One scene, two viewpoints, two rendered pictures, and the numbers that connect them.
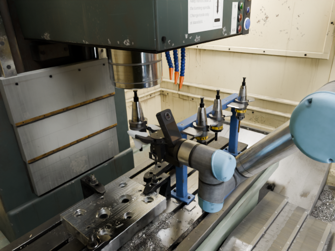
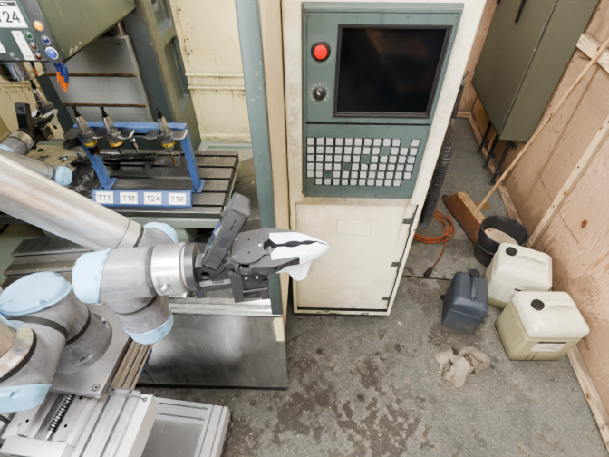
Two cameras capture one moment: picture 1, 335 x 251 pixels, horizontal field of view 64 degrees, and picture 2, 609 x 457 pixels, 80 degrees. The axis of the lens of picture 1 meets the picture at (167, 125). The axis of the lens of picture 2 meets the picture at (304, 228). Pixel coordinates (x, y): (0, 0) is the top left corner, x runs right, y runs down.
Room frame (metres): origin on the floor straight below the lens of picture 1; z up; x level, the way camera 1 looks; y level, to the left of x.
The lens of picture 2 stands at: (0.74, -1.72, 1.98)
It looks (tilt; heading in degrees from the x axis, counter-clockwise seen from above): 45 degrees down; 50
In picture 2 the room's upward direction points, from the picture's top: straight up
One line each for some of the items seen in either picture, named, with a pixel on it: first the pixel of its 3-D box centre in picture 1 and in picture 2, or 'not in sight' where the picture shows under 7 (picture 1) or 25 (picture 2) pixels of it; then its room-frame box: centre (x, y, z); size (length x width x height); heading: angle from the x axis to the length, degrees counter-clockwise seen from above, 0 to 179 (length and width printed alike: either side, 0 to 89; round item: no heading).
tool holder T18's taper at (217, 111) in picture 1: (217, 106); (108, 123); (0.98, -0.20, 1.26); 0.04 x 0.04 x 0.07
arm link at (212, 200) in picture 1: (214, 188); not in sight; (0.64, -0.13, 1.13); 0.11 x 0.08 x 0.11; 135
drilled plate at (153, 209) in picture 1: (115, 211); (55, 162); (0.74, 0.20, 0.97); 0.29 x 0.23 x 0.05; 139
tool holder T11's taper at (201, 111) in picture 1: (201, 115); (81, 123); (0.90, -0.13, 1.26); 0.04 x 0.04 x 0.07
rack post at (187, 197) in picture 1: (181, 166); (95, 159); (0.89, -0.05, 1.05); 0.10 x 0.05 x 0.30; 49
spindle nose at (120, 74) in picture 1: (135, 62); (16, 58); (0.81, 0.09, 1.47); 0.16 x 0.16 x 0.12
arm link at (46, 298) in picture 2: not in sight; (43, 308); (0.59, -1.05, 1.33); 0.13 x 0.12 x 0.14; 58
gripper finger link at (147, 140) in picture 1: (148, 138); not in sight; (0.75, 0.06, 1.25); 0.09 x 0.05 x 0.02; 62
